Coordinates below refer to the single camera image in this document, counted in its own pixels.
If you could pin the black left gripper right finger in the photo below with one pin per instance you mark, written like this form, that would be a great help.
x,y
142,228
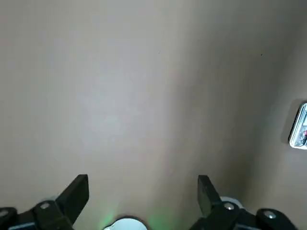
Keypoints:
x,y
216,215

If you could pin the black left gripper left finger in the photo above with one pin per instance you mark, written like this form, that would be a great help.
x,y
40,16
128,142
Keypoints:
x,y
60,213

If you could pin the silver digital kitchen scale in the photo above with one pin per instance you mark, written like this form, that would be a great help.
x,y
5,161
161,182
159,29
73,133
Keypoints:
x,y
301,134

